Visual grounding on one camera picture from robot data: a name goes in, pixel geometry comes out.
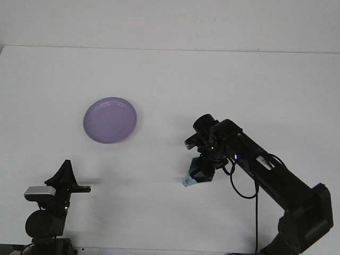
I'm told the pale blue hexagonal cup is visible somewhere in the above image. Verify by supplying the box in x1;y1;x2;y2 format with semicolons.
182;156;215;187

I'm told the purple round plate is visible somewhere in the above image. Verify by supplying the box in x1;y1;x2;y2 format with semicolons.
83;96;138;145

